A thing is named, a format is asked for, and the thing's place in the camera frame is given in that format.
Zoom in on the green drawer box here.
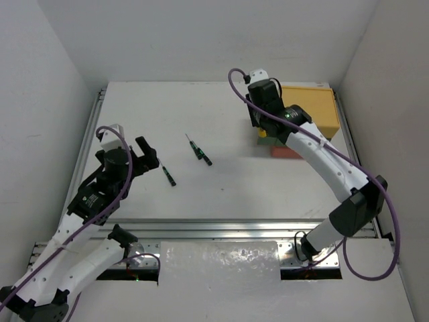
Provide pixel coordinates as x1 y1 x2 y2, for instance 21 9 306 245
256 129 334 148

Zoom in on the red bottom drawer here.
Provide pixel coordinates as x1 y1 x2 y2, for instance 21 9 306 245
270 146 302 159

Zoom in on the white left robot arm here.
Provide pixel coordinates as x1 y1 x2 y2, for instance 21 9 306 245
1 136 160 321

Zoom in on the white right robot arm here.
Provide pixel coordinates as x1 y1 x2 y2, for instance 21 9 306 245
246 78 385 261

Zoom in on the yellow top drawer box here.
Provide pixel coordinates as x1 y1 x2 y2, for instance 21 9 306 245
282 86 340 140

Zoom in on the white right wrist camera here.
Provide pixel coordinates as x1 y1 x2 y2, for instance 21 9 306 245
244 68 269 85

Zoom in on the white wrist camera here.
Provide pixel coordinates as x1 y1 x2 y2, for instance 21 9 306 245
96 123 125 152
244 68 269 85

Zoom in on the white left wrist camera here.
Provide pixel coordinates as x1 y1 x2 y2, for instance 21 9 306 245
96 123 125 152

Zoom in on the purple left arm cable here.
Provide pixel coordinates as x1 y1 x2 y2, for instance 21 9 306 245
0 125 162 322

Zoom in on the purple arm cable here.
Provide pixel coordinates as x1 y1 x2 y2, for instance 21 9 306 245
0 125 162 322
227 68 402 280

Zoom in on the aluminium frame rail front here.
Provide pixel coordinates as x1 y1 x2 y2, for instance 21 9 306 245
92 218 322 241

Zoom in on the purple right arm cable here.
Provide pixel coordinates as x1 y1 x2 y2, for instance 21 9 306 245
227 68 402 280

